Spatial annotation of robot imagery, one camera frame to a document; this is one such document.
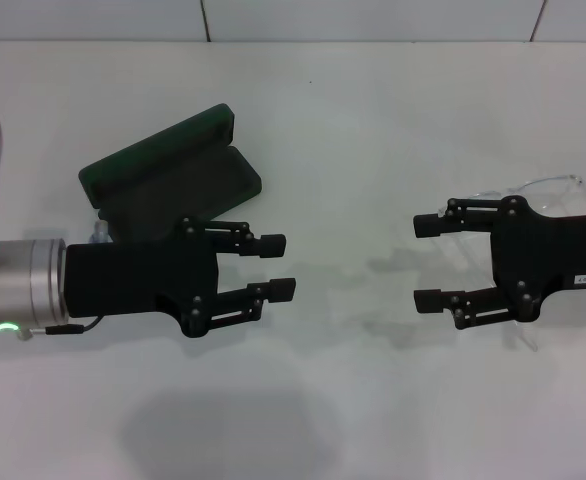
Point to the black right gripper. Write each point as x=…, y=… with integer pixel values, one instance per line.
x=548, y=255

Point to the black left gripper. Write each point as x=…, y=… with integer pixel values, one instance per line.
x=133, y=280

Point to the green glasses case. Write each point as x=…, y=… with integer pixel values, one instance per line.
x=173, y=165

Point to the clear transparent glasses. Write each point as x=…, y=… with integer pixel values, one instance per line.
x=573, y=187

